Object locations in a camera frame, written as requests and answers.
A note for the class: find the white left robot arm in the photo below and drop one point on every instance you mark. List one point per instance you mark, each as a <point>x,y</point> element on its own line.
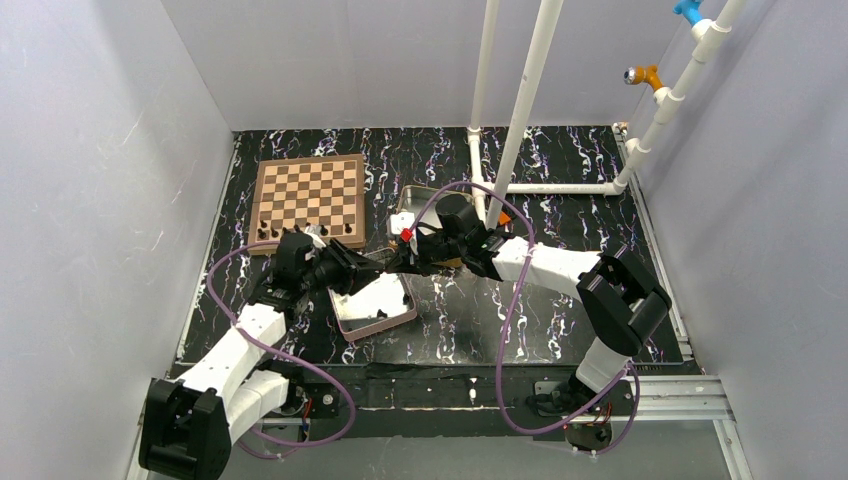
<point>218,378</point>

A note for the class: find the wooden chess board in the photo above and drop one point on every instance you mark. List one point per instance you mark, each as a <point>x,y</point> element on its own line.
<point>304,194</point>

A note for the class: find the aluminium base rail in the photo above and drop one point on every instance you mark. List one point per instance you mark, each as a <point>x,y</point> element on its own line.
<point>429,401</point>

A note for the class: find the pink-rimmed silver tin tray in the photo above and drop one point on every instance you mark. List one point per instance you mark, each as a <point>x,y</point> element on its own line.
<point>356,315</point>

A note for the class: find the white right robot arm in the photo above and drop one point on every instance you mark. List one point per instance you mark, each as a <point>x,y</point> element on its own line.
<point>623,299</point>

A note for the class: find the gold-rimmed tin tray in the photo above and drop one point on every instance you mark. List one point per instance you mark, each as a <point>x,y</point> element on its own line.
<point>412,198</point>

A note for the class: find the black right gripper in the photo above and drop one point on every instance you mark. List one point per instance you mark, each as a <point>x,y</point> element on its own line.
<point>420,249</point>

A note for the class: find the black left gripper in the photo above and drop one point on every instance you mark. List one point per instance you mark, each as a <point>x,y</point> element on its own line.
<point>348,269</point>

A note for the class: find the white PVC pipe frame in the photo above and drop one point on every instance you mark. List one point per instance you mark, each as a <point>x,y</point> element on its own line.
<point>615,22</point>

